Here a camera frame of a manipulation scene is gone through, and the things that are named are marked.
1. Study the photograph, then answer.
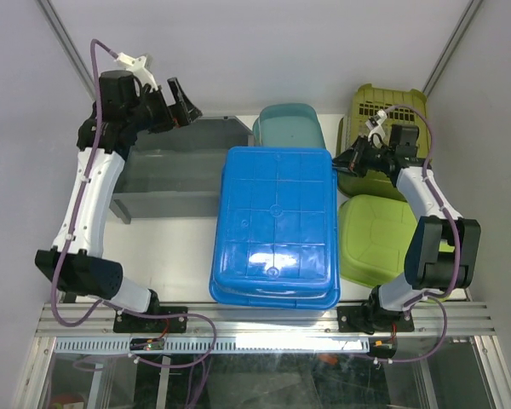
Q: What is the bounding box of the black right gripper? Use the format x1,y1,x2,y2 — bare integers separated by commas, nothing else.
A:
325,134,394,178

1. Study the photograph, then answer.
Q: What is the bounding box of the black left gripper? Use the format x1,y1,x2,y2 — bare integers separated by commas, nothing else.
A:
128,78,203,135

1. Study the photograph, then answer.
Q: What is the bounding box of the grey plastic bin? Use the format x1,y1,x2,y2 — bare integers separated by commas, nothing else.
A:
110,116,254,224

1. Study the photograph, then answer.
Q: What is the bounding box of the teal transparent plastic tub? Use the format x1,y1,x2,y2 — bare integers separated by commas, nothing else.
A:
252,103,326,149

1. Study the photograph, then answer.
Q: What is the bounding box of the lime green plastic tub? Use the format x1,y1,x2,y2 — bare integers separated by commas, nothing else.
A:
336,193,456,291

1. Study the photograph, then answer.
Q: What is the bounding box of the olive green slotted container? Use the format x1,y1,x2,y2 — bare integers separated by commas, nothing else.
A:
336,84,431,201

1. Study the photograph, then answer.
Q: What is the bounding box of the blue plastic tub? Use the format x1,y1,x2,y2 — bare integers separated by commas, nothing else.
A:
209,147,341,311

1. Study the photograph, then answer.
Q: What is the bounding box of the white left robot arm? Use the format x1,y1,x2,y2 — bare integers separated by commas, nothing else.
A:
35,70,202,331

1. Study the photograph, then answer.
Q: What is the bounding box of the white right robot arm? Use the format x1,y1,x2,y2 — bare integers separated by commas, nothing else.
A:
333,124,481,334

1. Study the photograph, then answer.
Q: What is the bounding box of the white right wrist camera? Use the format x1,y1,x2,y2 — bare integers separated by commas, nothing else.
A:
365,109,388,144

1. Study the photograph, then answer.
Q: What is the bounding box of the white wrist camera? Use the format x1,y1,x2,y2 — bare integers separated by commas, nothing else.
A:
114,52,161,91
365,109,388,144

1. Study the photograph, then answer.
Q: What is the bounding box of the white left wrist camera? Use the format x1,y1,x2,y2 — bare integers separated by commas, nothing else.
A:
114,52,161,91

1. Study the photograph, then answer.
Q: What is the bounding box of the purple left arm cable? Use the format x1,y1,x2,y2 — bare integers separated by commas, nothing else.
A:
50,38,218,409

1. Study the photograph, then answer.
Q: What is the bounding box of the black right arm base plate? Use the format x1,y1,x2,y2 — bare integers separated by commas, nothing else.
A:
336,305,415,335

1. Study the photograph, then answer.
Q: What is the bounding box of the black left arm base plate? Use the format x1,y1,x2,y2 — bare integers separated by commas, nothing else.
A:
113,306,188,334

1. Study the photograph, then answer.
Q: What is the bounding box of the aluminium front rail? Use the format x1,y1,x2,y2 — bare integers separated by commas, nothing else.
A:
35,301,497,338

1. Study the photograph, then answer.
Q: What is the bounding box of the grey slotted cable duct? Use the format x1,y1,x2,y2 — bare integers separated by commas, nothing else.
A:
55,334,370,354

